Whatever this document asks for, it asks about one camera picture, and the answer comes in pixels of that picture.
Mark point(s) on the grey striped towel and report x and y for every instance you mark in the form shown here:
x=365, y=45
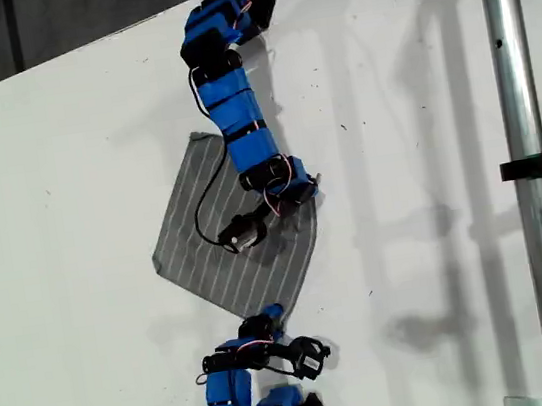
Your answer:
x=185, y=200

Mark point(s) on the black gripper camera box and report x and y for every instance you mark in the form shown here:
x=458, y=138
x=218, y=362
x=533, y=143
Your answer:
x=242, y=232
x=310, y=356

